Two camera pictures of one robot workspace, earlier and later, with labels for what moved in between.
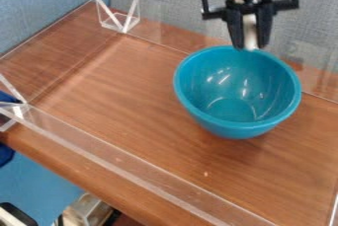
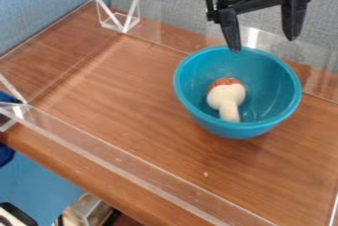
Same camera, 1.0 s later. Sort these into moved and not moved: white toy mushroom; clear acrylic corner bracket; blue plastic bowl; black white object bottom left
Moved: white toy mushroom
Not moved: clear acrylic corner bracket; blue plastic bowl; black white object bottom left
